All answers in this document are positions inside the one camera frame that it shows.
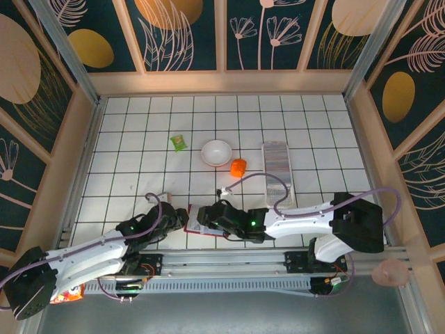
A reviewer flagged black electronics box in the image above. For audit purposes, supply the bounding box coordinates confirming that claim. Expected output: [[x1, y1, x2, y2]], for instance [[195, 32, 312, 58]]
[[310, 274, 353, 299], [114, 278, 149, 303]]

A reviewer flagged colourful snack bag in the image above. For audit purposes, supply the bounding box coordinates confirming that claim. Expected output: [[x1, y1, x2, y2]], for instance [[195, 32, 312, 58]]
[[48, 283, 86, 304]]

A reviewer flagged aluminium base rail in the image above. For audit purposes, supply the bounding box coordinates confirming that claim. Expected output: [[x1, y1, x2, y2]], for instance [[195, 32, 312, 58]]
[[138, 247, 412, 279]]

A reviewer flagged green snack packet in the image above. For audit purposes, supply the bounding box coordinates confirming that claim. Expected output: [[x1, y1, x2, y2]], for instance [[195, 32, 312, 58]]
[[170, 134, 188, 152]]

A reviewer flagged red card holder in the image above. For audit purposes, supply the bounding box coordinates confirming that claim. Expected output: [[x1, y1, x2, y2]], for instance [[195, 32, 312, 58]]
[[183, 204, 233, 239]]

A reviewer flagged aluminium frame post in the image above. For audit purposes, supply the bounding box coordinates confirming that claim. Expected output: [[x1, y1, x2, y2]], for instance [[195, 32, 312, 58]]
[[342, 0, 408, 102], [29, 0, 102, 105]]

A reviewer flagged short purple cable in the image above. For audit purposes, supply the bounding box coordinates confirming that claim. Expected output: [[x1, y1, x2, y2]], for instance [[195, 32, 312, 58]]
[[315, 255, 358, 300], [96, 274, 122, 301]]

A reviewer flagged slotted grey cable duct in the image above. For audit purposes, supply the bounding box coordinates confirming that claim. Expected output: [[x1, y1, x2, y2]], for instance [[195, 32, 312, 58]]
[[83, 276, 313, 297]]

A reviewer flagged clear plastic card tray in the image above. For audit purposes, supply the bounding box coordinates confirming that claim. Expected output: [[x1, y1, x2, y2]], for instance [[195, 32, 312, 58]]
[[261, 141, 296, 211]]

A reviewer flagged orange toy fruit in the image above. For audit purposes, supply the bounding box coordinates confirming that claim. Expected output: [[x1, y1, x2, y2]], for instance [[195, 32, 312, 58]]
[[229, 158, 248, 178]]

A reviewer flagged white bowl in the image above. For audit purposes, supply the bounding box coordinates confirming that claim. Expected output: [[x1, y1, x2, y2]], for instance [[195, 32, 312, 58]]
[[201, 139, 233, 167]]

